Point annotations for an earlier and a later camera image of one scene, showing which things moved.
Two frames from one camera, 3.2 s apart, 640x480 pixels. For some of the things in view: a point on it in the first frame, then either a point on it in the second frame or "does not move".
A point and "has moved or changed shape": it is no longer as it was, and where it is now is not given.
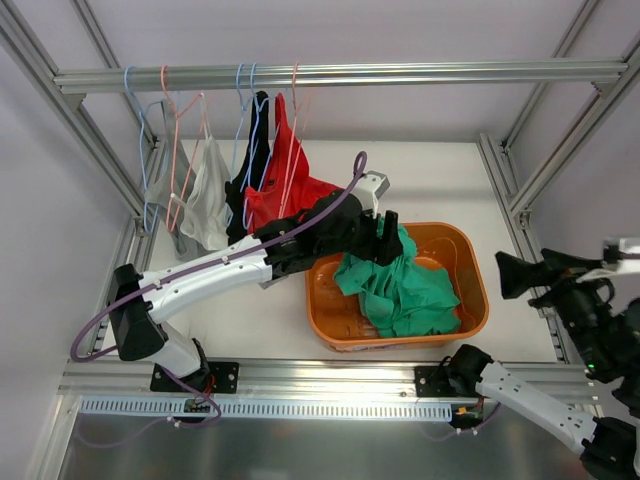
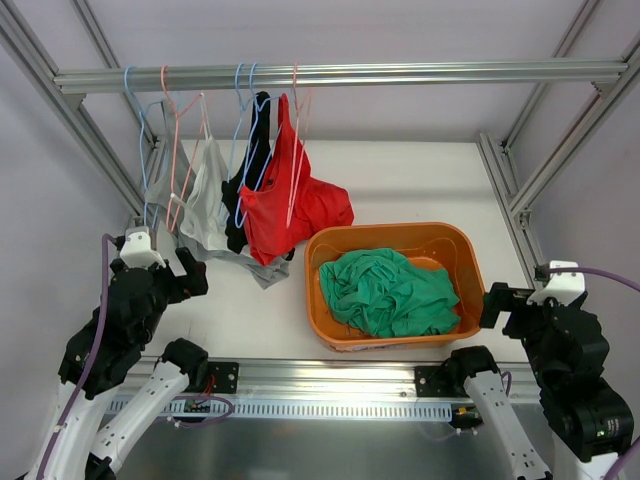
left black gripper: x=373 y=240 -> x=167 y=278
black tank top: x=256 y=171 does not move
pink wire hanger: x=289 y=156 -> x=301 y=129
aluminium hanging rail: x=452 y=73 does not move
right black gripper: x=545 y=280 -> x=516 y=304
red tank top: x=288 y=187 does not move
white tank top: x=207 y=214 does not move
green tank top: x=403 y=297 has moved or changed shape
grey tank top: x=165 y=197 does not move
